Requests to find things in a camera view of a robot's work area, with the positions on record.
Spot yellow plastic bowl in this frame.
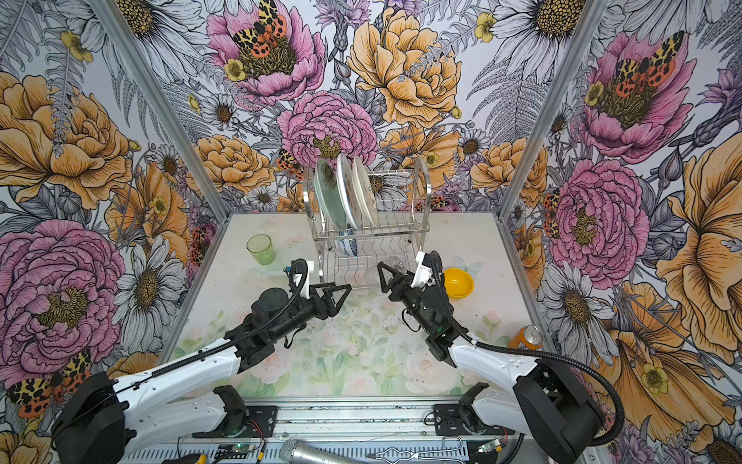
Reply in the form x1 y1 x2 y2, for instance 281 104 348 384
444 268 475 299

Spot green glass tumbler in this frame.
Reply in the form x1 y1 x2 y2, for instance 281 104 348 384
247 234 276 266

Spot clear pink glass tumbler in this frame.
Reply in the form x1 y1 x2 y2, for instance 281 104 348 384
364 255 407 287

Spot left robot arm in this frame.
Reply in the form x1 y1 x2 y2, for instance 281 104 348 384
52 283 352 463

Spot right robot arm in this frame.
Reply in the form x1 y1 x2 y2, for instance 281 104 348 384
377 262 613 463

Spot metal two-tier dish rack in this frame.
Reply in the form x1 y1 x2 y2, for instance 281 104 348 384
303 158 433 288

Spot white rear plate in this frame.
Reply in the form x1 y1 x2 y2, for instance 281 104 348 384
352 158 380 227

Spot white watermelon pattern plate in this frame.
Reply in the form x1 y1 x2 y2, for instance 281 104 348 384
336 154 361 229

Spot teal rimmed plate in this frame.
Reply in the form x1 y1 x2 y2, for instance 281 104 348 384
314 159 347 231

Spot orange soda can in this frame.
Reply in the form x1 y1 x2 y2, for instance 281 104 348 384
508 325 544 350

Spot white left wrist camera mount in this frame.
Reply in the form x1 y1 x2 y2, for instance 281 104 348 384
284 259 315 300

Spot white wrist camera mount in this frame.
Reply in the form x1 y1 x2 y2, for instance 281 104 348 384
284 259 315 300
411 251 444 288

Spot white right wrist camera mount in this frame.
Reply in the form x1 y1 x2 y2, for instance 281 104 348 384
411 251 444 288

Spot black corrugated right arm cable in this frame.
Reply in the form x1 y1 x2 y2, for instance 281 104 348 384
425 250 626 448

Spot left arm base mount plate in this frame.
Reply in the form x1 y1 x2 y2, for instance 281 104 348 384
192 405 278 439

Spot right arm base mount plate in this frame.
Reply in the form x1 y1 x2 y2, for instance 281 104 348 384
423 403 515 437

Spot front aluminium rail base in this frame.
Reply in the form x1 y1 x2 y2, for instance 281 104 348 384
124 393 598 464

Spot metal wire tool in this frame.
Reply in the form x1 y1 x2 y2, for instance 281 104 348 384
365 437 469 464

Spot right rear aluminium frame post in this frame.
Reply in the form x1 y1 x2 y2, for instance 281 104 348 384
497 0 609 222

